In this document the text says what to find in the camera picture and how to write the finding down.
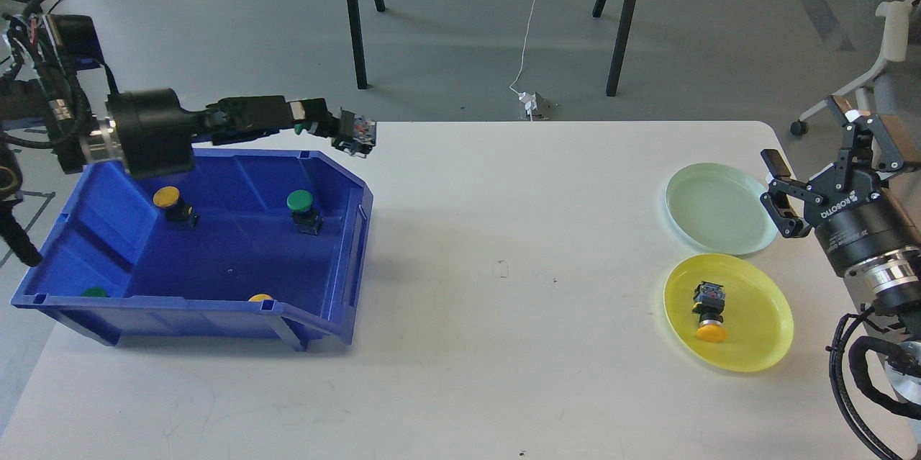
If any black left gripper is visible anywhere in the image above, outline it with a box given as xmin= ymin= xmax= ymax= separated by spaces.
xmin=106 ymin=89 xmax=333 ymax=180

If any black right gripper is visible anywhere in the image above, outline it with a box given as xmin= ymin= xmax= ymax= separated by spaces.
xmin=760 ymin=95 xmax=920 ymax=277

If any yellow push button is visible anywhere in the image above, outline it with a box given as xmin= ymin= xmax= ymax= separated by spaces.
xmin=693 ymin=281 xmax=727 ymax=343

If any green push button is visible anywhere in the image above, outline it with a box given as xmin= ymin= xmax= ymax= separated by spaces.
xmin=293 ymin=108 xmax=377 ymax=158
xmin=286 ymin=190 xmax=323 ymax=236

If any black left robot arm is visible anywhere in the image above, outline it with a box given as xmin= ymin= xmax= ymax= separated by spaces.
xmin=2 ymin=0 xmax=354 ymax=267

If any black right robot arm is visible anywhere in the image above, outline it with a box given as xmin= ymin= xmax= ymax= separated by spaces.
xmin=760 ymin=95 xmax=920 ymax=459

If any yellow button back of bin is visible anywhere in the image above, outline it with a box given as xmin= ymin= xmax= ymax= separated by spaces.
xmin=152 ymin=185 xmax=199 ymax=228

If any light green plate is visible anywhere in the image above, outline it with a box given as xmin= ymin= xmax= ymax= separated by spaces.
xmin=663 ymin=163 xmax=777 ymax=256

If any yellow plate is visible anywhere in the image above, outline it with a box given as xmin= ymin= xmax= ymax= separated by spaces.
xmin=662 ymin=253 xmax=795 ymax=374

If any green button bin corner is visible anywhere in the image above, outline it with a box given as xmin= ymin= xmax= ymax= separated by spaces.
xmin=80 ymin=286 xmax=109 ymax=298

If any white office chair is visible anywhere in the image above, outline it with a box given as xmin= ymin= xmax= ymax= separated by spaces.
xmin=833 ymin=0 xmax=919 ymax=129

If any blue plastic bin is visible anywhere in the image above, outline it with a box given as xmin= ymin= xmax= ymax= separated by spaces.
xmin=11 ymin=148 xmax=373 ymax=351

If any black tripod leg left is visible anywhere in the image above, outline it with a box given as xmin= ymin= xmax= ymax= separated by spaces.
xmin=338 ymin=0 xmax=386 ymax=91

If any white plug adapter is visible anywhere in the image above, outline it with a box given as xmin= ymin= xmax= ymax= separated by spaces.
xmin=517 ymin=91 xmax=552 ymax=122

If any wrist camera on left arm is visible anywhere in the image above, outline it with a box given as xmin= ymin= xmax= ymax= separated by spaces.
xmin=21 ymin=0 xmax=105 ymax=71

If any white power cable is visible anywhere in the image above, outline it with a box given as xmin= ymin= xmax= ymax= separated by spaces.
xmin=509 ymin=0 xmax=548 ymax=95

